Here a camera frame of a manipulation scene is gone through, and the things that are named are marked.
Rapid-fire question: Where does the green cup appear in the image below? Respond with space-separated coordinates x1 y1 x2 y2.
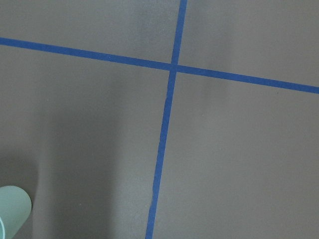
0 186 32 239

